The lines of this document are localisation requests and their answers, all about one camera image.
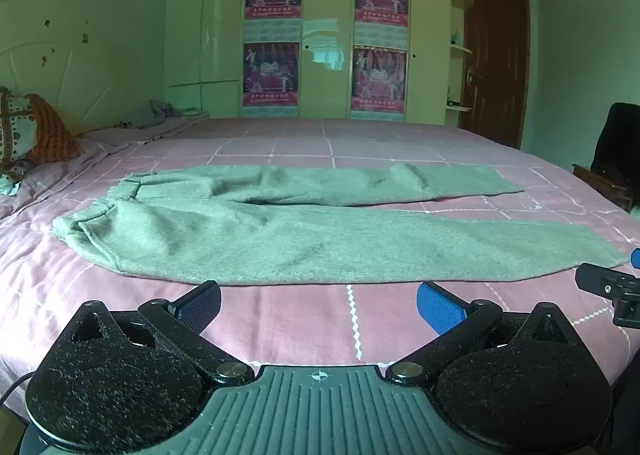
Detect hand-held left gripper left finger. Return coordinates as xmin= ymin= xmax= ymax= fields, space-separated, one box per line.
xmin=65 ymin=280 xmax=253 ymax=386

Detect teal and orange patterned quilt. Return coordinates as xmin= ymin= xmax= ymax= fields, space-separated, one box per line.
xmin=0 ymin=86 xmax=86 ymax=196

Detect grey-green fleece pants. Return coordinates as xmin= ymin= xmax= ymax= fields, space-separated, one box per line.
xmin=52 ymin=162 xmax=630 ymax=286

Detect crumpled grey cloth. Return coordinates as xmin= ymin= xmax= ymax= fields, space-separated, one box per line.
xmin=117 ymin=100 xmax=208 ymax=131

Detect pink checked pillow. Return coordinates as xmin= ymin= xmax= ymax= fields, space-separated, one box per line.
xmin=0 ymin=138 xmax=131 ymax=221

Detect bed with pink checked sheet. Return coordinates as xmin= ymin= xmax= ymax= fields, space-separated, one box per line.
xmin=0 ymin=116 xmax=640 ymax=388

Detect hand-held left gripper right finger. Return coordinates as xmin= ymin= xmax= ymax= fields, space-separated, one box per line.
xmin=386 ymin=281 xmax=576 ymax=386

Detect black cable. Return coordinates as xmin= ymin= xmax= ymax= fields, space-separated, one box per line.
xmin=0 ymin=370 xmax=36 ymax=407

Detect dark cloth on chair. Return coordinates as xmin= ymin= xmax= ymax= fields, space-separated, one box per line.
xmin=590 ymin=102 xmax=640 ymax=208

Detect cream curved headboard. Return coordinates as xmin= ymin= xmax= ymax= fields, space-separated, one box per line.
xmin=0 ymin=0 xmax=167 ymax=136

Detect cream glossy wardrobe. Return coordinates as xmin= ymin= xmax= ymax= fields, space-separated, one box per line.
xmin=164 ymin=0 xmax=561 ymax=125

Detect wooden chair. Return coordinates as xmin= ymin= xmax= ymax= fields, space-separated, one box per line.
xmin=572 ymin=163 xmax=633 ymax=214

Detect brown wooden door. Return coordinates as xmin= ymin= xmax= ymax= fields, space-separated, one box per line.
xmin=459 ymin=0 xmax=531 ymax=150

